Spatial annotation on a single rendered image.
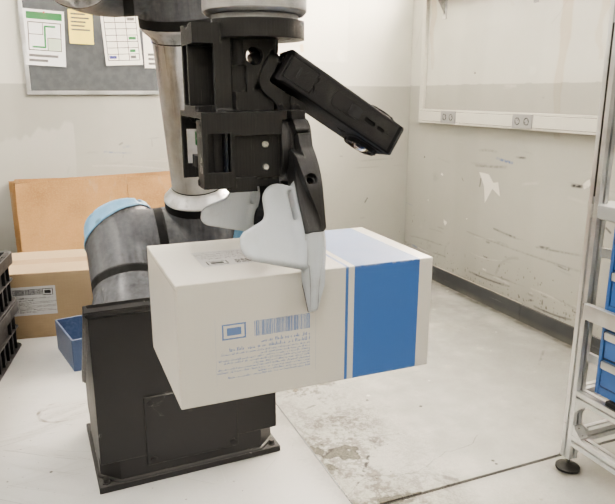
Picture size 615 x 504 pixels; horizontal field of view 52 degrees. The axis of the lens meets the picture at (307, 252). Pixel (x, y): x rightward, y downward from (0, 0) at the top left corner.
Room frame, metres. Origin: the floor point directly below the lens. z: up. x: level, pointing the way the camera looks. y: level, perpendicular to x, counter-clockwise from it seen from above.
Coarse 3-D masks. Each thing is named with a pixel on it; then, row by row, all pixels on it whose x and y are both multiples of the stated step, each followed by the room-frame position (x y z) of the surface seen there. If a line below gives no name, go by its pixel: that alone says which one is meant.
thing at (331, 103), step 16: (288, 64) 0.46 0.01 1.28; (304, 64) 0.47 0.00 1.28; (272, 80) 0.47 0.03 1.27; (288, 80) 0.46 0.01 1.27; (304, 80) 0.47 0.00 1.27; (320, 80) 0.47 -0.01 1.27; (336, 80) 0.48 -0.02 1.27; (304, 96) 0.47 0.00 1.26; (320, 96) 0.47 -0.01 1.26; (336, 96) 0.48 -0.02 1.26; (352, 96) 0.48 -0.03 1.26; (320, 112) 0.48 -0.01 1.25; (336, 112) 0.48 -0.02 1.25; (352, 112) 0.48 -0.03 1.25; (368, 112) 0.49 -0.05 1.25; (384, 112) 0.50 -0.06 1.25; (336, 128) 0.50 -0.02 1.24; (352, 128) 0.48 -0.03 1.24; (368, 128) 0.48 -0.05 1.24; (384, 128) 0.49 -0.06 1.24; (400, 128) 0.50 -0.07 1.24; (352, 144) 0.51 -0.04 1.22; (368, 144) 0.49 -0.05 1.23; (384, 144) 0.49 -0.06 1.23
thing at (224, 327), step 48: (336, 240) 0.52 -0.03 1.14; (384, 240) 0.52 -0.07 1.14; (192, 288) 0.40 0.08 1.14; (240, 288) 0.41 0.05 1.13; (288, 288) 0.42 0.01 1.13; (336, 288) 0.44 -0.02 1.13; (384, 288) 0.45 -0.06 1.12; (192, 336) 0.40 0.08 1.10; (240, 336) 0.41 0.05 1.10; (288, 336) 0.42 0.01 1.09; (336, 336) 0.44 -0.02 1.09; (384, 336) 0.45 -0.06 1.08; (192, 384) 0.39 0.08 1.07; (240, 384) 0.41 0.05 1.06; (288, 384) 0.42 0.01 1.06
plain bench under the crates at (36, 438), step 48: (0, 384) 1.15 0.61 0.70; (48, 384) 1.15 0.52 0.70; (0, 432) 0.96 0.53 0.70; (48, 432) 0.96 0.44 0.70; (288, 432) 0.96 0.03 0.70; (0, 480) 0.83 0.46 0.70; (48, 480) 0.83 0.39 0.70; (96, 480) 0.83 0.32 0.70; (192, 480) 0.83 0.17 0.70; (240, 480) 0.83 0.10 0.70; (288, 480) 0.83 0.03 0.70
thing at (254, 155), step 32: (192, 32) 0.44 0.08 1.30; (224, 32) 0.45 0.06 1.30; (256, 32) 0.44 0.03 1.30; (288, 32) 0.45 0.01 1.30; (192, 64) 0.46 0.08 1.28; (224, 64) 0.45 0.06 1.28; (256, 64) 0.47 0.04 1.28; (192, 96) 0.46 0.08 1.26; (224, 96) 0.45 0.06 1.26; (256, 96) 0.46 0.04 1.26; (288, 96) 0.47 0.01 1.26; (192, 128) 0.49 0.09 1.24; (224, 128) 0.43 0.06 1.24; (256, 128) 0.44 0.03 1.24; (288, 128) 0.45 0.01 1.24; (224, 160) 0.44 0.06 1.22; (256, 160) 0.44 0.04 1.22; (288, 160) 0.45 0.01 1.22
